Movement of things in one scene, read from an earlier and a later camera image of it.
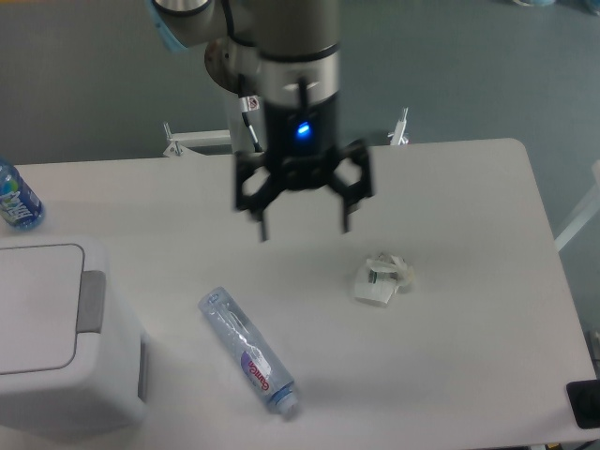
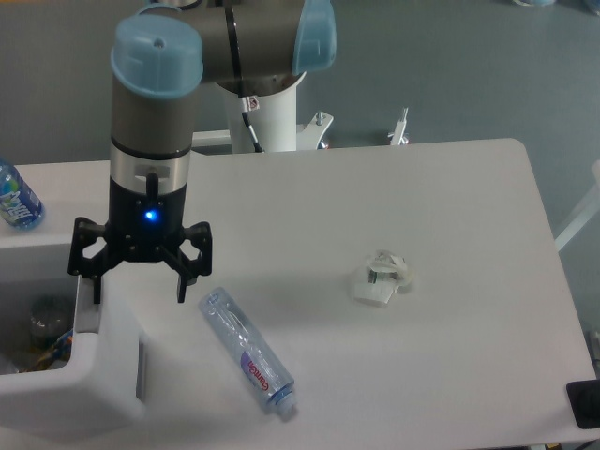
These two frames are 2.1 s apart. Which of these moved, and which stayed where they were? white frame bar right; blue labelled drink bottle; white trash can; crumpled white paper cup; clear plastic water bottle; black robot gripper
Moved: black robot gripper; white trash can
Stayed: crumpled white paper cup; clear plastic water bottle; white frame bar right; blue labelled drink bottle
